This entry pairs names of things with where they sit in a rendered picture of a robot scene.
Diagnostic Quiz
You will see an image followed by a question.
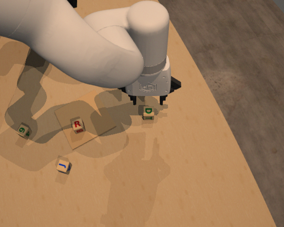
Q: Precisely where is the tan flat mat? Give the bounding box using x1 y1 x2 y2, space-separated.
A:
54 90 116 150

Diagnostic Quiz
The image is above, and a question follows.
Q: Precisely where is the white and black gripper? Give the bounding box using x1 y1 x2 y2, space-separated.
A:
118 56 181 105

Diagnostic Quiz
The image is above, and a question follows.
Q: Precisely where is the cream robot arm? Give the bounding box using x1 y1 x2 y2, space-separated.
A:
0 0 169 88

